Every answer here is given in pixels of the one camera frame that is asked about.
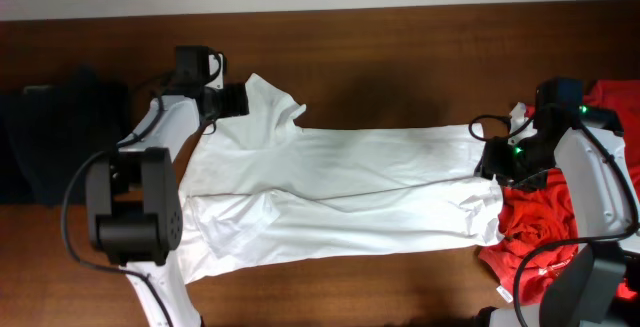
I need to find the red printed t-shirt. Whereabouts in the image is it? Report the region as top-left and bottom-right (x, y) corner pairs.
(479, 80), (639, 305)

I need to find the white t-shirt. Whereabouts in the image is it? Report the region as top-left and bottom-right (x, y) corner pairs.
(177, 75), (503, 282)

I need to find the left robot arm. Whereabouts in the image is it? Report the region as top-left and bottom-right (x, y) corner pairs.
(83, 83), (249, 326)

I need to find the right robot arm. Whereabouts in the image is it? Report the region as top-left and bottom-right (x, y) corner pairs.
(477, 103), (639, 326)

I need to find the folded black clothes stack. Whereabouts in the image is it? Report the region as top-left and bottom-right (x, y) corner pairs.
(1, 67), (132, 205)

